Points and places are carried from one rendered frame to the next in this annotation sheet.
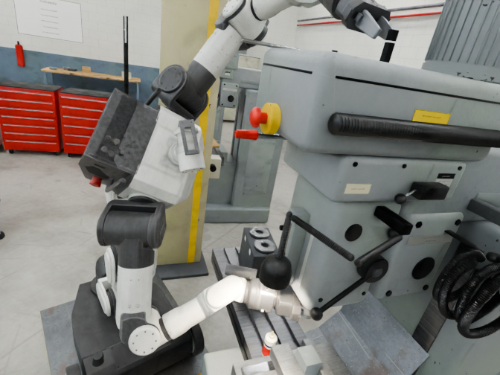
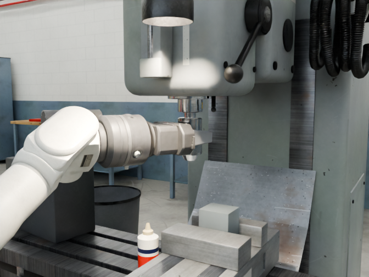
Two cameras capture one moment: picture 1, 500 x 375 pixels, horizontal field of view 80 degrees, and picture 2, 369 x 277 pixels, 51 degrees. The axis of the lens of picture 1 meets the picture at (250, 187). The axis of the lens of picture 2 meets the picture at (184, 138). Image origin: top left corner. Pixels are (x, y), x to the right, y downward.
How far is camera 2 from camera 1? 0.60 m
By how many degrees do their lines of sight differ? 39
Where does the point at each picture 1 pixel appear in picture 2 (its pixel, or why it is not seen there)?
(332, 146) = not seen: outside the picture
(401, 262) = (275, 15)
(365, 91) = not seen: outside the picture
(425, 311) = (291, 125)
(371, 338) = (250, 206)
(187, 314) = (11, 187)
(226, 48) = not seen: outside the picture
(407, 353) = (294, 187)
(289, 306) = (173, 131)
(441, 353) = (325, 156)
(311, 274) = (204, 23)
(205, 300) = (40, 149)
